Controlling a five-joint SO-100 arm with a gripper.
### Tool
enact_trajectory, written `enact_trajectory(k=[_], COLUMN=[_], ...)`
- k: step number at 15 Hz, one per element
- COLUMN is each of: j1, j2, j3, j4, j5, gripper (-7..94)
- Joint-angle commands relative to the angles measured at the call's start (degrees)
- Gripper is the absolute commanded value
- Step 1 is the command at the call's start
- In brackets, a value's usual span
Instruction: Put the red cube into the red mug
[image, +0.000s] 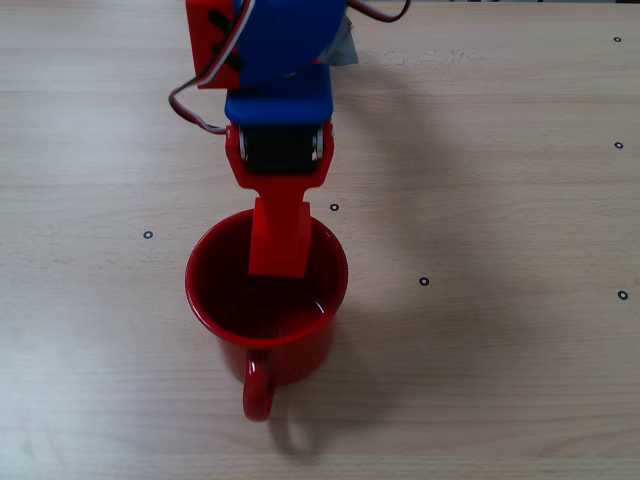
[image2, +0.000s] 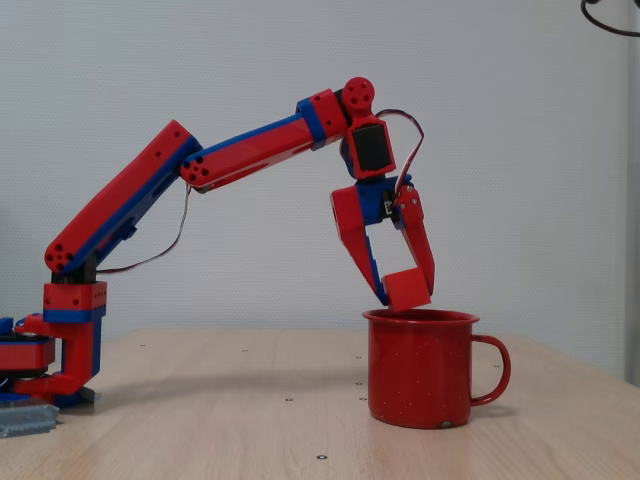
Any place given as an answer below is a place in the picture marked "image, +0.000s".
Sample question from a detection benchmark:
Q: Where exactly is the grey duct tape piece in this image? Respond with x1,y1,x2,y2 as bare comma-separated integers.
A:
315,13,360,67

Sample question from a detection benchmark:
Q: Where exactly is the red white black servo cable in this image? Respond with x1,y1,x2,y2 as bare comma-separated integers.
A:
167,0,257,135
348,0,413,25

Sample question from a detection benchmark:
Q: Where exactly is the red enamel mug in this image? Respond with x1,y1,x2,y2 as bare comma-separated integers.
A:
184,206,350,423

